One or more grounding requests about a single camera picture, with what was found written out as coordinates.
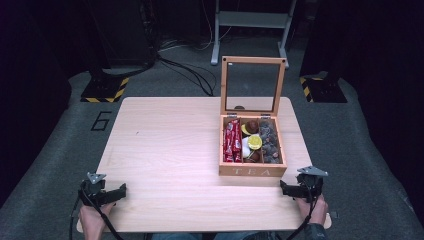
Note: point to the brown capsule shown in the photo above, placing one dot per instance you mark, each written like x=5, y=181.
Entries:
x=255, y=156
x=252, y=126

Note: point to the person's right hand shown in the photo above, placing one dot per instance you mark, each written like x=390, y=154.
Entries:
x=313, y=211

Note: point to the grey metal stand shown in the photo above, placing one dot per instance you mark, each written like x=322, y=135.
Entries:
x=250, y=19

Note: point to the wooden box with glass lid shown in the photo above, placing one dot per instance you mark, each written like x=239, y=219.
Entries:
x=253, y=170

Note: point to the red packet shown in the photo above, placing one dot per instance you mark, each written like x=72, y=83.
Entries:
x=228, y=143
x=237, y=140

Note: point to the black yellow striped stand base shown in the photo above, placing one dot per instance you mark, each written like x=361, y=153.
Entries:
x=321, y=90
x=105, y=90

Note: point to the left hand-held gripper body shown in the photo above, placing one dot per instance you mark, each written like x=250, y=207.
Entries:
x=92, y=191

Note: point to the white capsule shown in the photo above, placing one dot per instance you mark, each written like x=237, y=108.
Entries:
x=245, y=148

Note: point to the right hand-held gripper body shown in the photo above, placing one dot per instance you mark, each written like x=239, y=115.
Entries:
x=310, y=185

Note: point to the person's left hand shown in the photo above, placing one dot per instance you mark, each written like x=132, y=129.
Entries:
x=94, y=218

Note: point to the pile of dark tea balls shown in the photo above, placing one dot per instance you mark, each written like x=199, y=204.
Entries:
x=270, y=143

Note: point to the yellow lid capsule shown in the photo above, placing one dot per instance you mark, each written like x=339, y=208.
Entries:
x=255, y=142

